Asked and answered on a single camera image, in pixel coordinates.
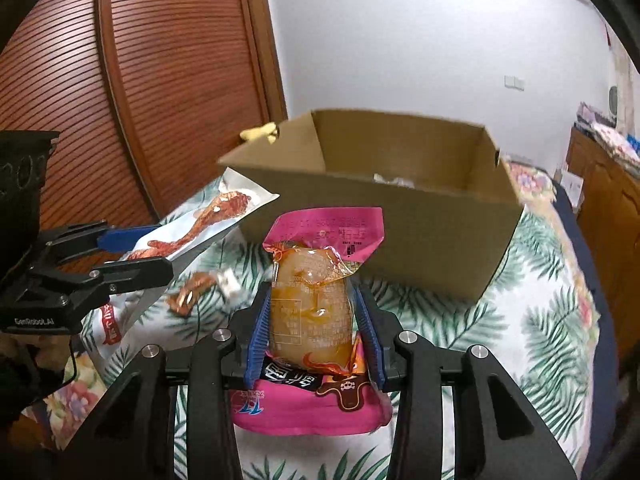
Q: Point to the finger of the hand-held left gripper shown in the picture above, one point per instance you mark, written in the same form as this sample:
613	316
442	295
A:
125	239
135	275

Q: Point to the wooden louvred wardrobe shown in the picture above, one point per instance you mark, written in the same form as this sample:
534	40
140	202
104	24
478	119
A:
175	60

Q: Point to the purple storage basket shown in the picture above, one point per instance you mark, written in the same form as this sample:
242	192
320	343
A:
592	115

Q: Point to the folded floral cloths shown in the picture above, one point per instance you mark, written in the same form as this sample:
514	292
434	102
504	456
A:
617	147

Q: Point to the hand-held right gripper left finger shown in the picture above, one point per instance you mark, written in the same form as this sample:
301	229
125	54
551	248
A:
257	340

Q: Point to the pink snack packet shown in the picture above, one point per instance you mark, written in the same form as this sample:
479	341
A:
310	310

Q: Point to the small white fan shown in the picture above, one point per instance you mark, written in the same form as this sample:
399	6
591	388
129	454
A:
613	100

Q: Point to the navy bed sheet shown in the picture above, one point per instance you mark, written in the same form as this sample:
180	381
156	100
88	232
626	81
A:
587	240

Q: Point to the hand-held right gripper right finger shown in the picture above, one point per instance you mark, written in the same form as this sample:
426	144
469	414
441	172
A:
372	345

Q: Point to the clear packet with brown snack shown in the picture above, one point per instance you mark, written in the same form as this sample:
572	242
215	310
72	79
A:
192	290

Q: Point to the person's left hand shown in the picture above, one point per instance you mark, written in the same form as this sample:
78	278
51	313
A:
50	350

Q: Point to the wooden cabinet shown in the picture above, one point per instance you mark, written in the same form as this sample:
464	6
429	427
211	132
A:
610	210

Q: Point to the yellow pillow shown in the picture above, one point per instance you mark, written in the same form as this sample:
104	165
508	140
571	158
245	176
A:
260	132

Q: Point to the cream curtain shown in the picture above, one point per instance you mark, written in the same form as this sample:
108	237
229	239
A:
625	75

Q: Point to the white carton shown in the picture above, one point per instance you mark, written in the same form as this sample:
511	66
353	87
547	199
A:
571	187

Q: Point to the white chicken leg snack packet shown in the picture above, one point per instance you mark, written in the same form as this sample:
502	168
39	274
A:
200	225

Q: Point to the blue box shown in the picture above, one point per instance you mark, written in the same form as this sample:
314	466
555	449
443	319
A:
634	144

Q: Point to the green leaf printed blanket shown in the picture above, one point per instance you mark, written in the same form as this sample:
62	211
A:
540	340

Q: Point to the brown cardboard box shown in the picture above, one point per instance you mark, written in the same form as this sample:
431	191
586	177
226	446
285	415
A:
425	240

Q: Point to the white wall switch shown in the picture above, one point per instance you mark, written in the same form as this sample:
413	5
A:
514	83

